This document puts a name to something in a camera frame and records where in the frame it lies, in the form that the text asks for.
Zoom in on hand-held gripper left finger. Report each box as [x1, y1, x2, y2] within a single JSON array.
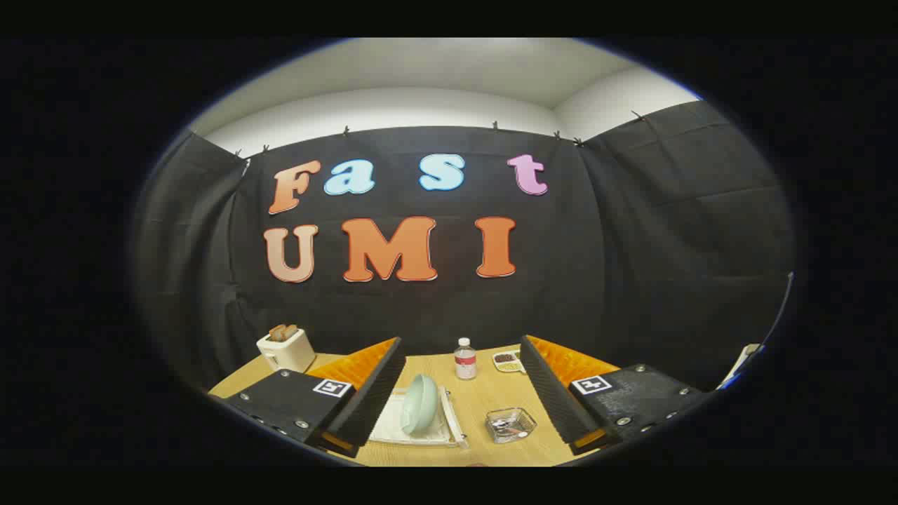
[[224, 337, 408, 458]]

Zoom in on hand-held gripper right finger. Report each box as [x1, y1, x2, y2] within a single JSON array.
[[519, 335, 706, 455]]

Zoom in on white wire dish rack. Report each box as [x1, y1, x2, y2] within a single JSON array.
[[368, 386, 469, 450]]

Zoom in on metal wire basket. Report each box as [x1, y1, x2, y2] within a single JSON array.
[[485, 408, 537, 444]]

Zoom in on pale green plate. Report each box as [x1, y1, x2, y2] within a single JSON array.
[[401, 374, 439, 436]]

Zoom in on white toaster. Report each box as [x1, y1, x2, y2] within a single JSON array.
[[257, 328, 316, 372]]

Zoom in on clear bottle with red label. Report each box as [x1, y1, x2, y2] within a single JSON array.
[[454, 337, 478, 380]]

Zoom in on white and blue device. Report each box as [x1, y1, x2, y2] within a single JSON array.
[[717, 344, 764, 391]]

